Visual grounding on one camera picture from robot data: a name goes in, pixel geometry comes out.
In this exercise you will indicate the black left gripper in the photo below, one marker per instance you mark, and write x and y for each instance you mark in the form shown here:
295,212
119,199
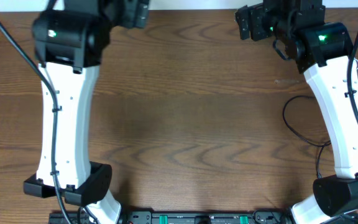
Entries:
136,12

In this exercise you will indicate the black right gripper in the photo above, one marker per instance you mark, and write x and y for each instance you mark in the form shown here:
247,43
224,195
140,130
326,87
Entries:
255,15

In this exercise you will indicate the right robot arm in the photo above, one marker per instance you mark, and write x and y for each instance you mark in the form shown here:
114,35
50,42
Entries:
324,53

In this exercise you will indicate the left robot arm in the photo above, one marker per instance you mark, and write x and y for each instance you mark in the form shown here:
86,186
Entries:
69,45

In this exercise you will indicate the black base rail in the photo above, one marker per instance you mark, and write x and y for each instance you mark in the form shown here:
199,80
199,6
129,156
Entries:
147,217

